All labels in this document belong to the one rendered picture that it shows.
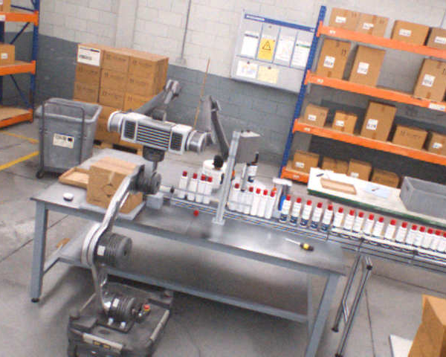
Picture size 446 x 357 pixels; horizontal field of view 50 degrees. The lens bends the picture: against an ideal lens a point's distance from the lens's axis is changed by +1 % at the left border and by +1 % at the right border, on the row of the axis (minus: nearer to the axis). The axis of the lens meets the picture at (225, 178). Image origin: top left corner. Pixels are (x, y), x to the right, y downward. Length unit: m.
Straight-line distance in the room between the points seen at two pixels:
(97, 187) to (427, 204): 3.00
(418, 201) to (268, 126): 3.69
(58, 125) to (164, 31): 3.16
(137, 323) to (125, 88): 4.18
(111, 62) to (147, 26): 1.59
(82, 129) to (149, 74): 1.58
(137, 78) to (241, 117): 2.02
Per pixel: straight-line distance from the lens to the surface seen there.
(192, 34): 7.95
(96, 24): 8.55
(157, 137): 2.81
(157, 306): 3.40
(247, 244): 3.11
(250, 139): 3.15
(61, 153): 5.66
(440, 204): 4.79
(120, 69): 6.76
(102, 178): 3.16
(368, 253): 3.54
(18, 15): 7.34
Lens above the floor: 2.21
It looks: 19 degrees down
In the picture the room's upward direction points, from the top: 12 degrees clockwise
